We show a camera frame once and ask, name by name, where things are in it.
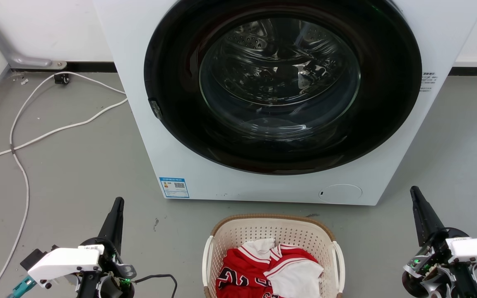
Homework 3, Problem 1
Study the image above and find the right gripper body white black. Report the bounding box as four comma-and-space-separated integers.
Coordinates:
403, 227, 477, 286

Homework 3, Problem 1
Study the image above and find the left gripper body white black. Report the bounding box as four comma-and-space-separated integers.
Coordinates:
27, 237, 137, 298

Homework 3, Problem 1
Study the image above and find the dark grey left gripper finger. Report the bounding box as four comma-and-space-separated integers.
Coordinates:
97, 197, 125, 255

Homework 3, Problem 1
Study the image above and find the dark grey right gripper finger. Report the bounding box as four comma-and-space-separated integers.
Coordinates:
410, 186, 446, 248

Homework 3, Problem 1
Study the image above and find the cream plastic laundry basket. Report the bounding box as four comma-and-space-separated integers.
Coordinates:
202, 214, 346, 298

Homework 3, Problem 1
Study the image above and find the small black box on gripper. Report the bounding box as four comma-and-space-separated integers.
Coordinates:
20, 245, 59, 271

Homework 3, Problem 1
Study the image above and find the blue energy label sticker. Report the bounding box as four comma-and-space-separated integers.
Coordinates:
159, 177, 190, 199

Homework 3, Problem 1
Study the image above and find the round white filter cover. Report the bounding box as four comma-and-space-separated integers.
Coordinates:
318, 184, 363, 204

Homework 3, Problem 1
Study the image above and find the white front-load washing machine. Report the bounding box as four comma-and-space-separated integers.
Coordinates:
92, 0, 477, 206

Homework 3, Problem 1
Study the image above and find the black round washing machine door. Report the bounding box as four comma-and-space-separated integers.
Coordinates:
144, 0, 423, 175

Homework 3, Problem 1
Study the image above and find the small printed text sticker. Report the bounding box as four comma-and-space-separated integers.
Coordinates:
420, 72, 438, 93

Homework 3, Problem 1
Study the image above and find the red basketball jersey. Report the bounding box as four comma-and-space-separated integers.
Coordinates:
216, 244, 320, 298

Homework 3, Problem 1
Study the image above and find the white garment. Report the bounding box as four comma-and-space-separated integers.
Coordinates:
243, 238, 325, 298

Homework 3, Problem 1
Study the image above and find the steel washing machine drum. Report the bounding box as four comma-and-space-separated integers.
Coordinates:
199, 17, 361, 139

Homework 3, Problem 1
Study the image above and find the teal cable connector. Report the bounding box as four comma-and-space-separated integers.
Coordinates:
8, 276, 37, 298

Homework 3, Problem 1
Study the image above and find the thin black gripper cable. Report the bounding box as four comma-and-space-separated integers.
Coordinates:
133, 274, 178, 298

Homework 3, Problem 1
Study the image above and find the thin white cable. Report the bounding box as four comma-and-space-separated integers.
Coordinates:
0, 72, 127, 298

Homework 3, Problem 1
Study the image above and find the thick white power cable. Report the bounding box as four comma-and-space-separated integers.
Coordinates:
0, 98, 128, 174

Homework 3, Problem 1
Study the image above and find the grey drain hose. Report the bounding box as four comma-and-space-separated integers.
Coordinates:
0, 0, 67, 70

